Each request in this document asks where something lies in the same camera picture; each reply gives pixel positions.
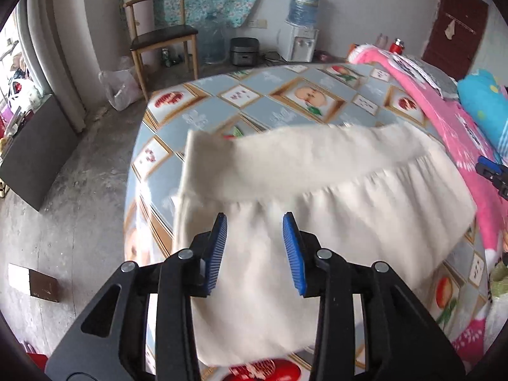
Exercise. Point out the white bag with red print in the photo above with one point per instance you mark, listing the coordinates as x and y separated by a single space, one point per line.
24 93

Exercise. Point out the silver grey quilted cloth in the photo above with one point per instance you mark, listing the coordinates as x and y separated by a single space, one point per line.
428 73

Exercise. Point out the hanging white cloth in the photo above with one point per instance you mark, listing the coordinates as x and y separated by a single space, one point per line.
450 31

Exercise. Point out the clear plastic bag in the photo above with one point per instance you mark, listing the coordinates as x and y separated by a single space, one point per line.
119 85

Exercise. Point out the green bottles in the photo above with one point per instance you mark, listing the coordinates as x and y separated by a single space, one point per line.
170 58

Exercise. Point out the dark flat board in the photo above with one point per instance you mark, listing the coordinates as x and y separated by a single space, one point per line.
35 151

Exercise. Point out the pink blanket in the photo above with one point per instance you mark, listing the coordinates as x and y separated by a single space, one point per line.
444 127

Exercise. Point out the brown door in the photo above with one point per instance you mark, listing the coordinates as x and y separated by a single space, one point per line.
456 27

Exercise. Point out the clear empty water jug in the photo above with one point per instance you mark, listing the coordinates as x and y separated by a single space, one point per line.
214 39

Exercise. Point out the white water dispenser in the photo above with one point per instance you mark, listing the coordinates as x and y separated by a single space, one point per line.
297 43

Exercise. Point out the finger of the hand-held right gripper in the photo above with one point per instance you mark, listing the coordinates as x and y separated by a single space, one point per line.
494 174

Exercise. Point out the blue patterned pillow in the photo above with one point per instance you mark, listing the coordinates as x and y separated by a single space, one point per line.
484 111

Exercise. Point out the person's green clothing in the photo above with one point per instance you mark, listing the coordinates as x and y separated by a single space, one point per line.
501 280

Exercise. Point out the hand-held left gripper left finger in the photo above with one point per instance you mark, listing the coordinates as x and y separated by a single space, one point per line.
216 254

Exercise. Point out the brown cardboard box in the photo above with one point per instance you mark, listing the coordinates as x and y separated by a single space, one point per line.
35 283

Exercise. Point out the red bottle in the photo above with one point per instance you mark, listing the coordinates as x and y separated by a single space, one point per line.
397 46

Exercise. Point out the blue water bottle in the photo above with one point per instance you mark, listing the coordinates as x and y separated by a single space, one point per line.
303 6

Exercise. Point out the black rice cooker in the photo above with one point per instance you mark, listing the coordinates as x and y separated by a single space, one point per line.
245 51

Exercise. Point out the beige zip jacket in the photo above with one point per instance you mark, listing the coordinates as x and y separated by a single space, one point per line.
317 206

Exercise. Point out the wall socket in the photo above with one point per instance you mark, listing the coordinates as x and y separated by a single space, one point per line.
256 23

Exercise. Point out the grey curtain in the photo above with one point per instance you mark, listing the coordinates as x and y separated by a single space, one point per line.
59 55

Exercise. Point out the wooden chair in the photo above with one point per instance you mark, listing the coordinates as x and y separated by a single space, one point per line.
162 37

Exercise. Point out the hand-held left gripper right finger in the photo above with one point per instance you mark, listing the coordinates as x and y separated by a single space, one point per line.
293 254

